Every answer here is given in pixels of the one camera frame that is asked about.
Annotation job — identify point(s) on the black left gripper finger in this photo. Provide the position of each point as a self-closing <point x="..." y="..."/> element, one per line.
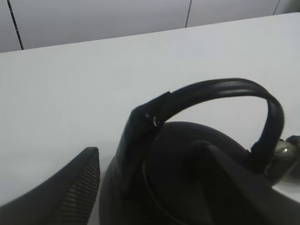
<point x="66" y="198"/>

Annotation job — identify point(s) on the black round teapot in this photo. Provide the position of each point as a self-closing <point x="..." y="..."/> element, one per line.
<point x="183" y="173"/>

